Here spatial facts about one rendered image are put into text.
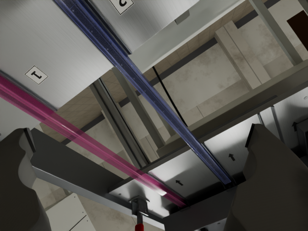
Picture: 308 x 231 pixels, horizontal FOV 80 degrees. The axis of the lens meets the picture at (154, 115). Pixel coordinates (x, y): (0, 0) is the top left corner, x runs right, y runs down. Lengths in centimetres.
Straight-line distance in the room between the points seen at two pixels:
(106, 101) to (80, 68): 43
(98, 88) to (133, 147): 23
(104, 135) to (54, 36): 404
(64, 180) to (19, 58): 19
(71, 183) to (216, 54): 353
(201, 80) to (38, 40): 348
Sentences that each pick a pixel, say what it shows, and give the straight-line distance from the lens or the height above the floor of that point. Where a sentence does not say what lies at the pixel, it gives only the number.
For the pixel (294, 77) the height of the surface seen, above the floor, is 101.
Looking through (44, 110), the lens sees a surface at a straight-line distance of 24.
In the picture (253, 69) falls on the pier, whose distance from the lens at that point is 346.
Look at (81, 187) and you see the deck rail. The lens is 34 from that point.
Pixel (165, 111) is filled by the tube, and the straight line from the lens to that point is 22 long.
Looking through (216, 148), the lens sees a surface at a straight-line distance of 33.
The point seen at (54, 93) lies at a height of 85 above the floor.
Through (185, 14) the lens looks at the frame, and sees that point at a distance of 68.
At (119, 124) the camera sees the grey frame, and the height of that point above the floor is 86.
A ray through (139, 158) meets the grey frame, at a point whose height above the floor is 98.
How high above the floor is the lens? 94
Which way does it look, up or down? 5 degrees down
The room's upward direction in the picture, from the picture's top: 149 degrees clockwise
